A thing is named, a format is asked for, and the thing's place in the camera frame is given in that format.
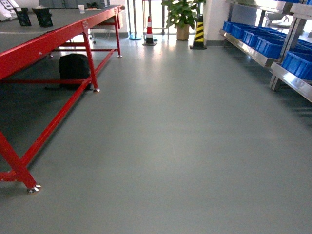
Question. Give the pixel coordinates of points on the black box left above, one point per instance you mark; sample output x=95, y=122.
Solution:
x=22, y=15

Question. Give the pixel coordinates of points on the red white traffic cone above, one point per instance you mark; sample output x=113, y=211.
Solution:
x=148, y=34

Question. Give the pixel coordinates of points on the yellow black striped cone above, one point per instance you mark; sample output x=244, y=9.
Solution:
x=199, y=43

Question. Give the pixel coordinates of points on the blue plastic bin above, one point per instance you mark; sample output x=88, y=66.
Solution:
x=269, y=48
x=299, y=64
x=250, y=37
x=239, y=30
x=228, y=26

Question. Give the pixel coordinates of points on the black backpack under table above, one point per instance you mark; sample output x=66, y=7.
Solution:
x=72, y=67

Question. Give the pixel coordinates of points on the black box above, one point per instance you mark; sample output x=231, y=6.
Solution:
x=22, y=15
x=43, y=16

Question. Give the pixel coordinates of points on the red metal table frame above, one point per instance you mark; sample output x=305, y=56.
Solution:
x=25, y=47

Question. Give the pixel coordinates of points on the black box right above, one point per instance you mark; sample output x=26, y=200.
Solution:
x=43, y=16

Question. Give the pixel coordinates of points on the green potted plant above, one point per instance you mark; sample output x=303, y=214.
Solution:
x=182, y=15

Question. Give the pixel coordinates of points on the white paper cup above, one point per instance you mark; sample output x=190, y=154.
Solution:
x=81, y=9

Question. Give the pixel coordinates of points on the stainless steel shelf rack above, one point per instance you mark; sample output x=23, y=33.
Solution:
x=302, y=12

